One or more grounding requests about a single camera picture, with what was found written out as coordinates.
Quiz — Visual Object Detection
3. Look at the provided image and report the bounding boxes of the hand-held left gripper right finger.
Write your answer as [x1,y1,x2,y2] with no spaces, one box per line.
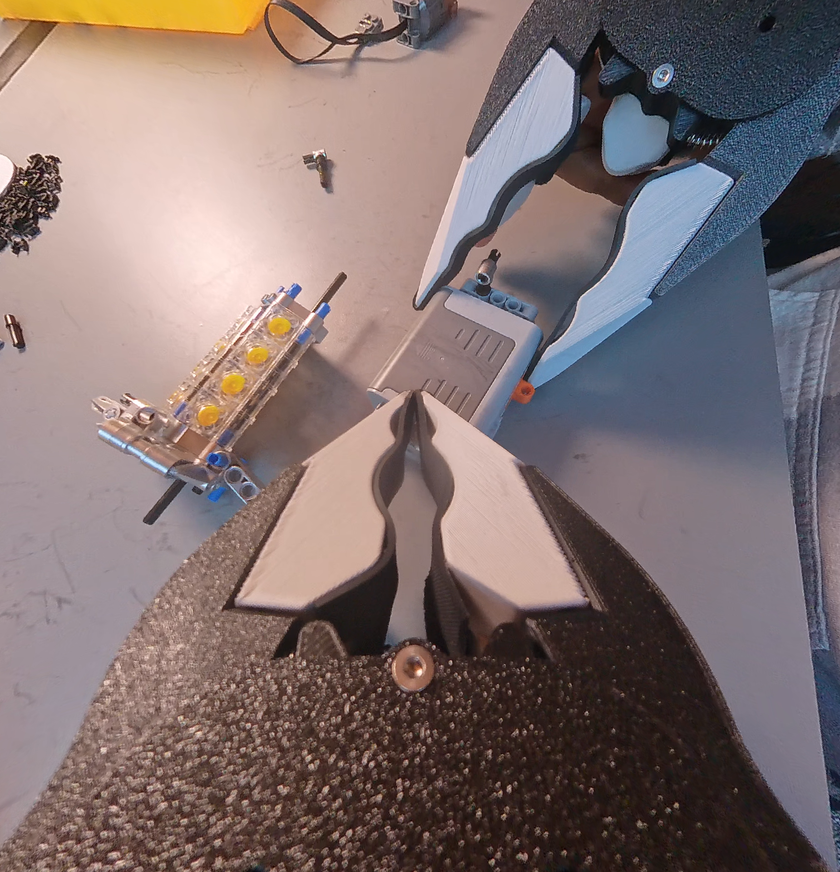
[418,394,593,630]

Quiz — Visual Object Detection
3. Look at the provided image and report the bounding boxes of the yellow plastic bin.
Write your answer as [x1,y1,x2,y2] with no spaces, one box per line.
[0,0,271,35]

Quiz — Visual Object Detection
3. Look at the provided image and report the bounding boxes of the pile of small black parts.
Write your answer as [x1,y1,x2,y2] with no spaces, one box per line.
[0,153,64,267]

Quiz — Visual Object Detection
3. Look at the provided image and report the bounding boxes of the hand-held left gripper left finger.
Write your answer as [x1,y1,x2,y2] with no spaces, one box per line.
[237,394,418,617]

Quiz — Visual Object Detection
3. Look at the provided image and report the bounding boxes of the toy engine model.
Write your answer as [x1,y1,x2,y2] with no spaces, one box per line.
[94,273,350,525]

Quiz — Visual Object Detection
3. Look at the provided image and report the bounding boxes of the grey battery box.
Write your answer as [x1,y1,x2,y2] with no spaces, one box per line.
[370,280,544,437]

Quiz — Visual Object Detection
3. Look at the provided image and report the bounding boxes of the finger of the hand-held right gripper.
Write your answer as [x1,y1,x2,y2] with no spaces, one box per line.
[415,50,593,312]
[529,161,737,389]

